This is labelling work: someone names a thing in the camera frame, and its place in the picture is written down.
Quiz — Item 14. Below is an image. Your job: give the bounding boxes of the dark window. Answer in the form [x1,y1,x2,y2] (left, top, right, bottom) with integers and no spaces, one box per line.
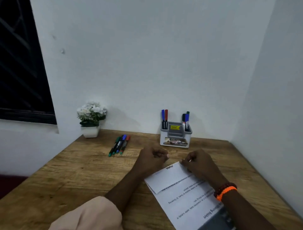
[0,0,57,125]

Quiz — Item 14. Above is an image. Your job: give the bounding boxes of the beige sleeve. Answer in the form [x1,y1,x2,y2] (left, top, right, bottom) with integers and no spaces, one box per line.
[48,196,124,230]

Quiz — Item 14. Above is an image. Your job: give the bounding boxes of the grey white pen holder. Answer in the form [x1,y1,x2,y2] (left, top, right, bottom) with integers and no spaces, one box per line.
[160,121,193,149]

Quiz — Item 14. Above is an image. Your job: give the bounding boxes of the white flower plant in pot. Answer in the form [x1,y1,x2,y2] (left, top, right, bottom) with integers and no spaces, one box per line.
[76,101,107,138]

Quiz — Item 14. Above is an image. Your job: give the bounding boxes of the orange braided bracelet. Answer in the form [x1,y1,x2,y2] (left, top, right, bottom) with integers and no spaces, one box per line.
[216,186,238,202]

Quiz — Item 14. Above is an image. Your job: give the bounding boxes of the dark red seat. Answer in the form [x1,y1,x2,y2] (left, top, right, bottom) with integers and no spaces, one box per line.
[0,175,28,200]

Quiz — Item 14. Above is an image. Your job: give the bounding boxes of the white printed paper sheet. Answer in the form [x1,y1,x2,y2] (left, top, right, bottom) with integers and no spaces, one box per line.
[144,162,235,230]

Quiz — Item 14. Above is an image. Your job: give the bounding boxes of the person's left forearm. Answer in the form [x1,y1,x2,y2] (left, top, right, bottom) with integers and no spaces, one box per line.
[104,166,152,214]

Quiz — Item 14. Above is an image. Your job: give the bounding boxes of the teal marker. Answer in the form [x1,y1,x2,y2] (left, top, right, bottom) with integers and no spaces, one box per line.
[112,135,124,155]

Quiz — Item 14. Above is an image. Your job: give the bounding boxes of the person's right hand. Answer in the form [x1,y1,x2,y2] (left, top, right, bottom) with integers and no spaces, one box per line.
[180,149,228,190]

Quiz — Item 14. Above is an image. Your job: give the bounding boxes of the person's right forearm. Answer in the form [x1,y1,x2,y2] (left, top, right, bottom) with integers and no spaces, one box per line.
[221,189,277,230]

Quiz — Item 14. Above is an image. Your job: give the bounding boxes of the person's left hand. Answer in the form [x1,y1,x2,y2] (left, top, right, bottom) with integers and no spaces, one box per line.
[136,145,169,177]

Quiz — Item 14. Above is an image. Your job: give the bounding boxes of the dark red beaded bracelet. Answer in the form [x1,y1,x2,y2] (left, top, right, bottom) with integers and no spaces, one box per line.
[214,182,237,198]

